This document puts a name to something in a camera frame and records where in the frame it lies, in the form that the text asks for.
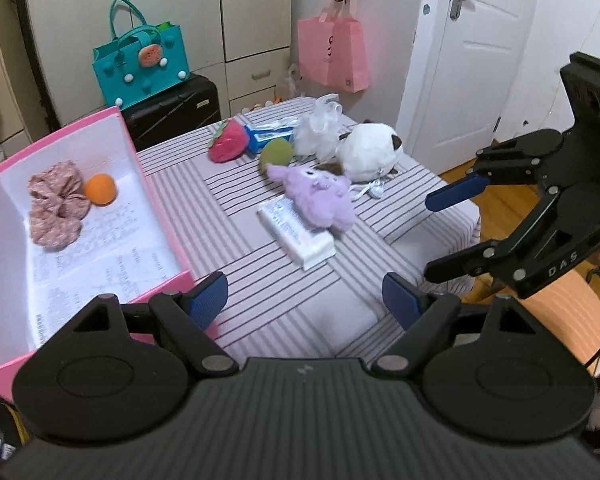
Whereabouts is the pink floral scrunchie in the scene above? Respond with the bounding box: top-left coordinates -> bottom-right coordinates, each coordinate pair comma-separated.
27,160 -> 92,248

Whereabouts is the pink cardboard box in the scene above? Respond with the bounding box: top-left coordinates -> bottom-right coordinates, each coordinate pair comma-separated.
0,106 -> 195,403

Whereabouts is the teal felt tote bag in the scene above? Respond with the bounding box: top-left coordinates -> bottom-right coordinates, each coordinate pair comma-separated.
92,0 -> 191,110

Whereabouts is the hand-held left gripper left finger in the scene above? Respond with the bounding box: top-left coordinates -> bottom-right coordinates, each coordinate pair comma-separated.
70,271 -> 240,376

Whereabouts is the white tissue packet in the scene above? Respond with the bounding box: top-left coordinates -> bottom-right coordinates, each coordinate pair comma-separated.
257,196 -> 337,271

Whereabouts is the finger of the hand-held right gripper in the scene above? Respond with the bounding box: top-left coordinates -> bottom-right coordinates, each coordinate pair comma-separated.
425,130 -> 565,212
424,185 -> 576,285

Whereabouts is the beige wardrobe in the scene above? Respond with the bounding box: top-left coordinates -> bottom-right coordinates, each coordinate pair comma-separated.
20,0 -> 301,131

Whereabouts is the black suitcase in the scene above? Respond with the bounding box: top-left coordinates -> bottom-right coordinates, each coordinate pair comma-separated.
121,74 -> 222,153

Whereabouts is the purple plush toy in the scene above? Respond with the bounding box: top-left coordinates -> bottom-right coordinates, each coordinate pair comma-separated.
266,162 -> 357,233

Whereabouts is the striped tablecloth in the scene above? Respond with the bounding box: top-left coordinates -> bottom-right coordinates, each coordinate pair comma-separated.
135,97 -> 482,361

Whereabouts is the pink tote bag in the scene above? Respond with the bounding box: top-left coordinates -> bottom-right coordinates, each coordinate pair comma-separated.
297,0 -> 371,93

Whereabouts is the blue wipes packet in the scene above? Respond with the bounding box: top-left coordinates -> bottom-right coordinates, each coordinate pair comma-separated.
244,117 -> 298,156

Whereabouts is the white cat plush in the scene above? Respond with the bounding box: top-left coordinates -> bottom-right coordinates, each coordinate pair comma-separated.
335,121 -> 405,202

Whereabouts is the green plush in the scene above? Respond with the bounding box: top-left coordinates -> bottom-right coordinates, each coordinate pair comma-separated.
258,139 -> 295,173

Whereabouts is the red strawberry plush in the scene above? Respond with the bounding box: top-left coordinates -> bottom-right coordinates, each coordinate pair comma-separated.
207,120 -> 248,162

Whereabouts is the printed paper sheet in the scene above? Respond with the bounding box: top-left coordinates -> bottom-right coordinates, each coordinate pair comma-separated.
30,200 -> 181,351

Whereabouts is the white plastic bag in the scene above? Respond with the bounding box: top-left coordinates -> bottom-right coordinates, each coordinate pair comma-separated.
292,94 -> 353,160

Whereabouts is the orange ball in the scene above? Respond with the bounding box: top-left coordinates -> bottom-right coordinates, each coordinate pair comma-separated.
84,173 -> 118,206

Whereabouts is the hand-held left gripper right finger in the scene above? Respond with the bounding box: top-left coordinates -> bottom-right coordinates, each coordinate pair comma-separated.
372,272 -> 538,376

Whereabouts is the white door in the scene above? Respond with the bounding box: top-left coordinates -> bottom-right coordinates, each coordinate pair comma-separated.
410,0 -> 541,176

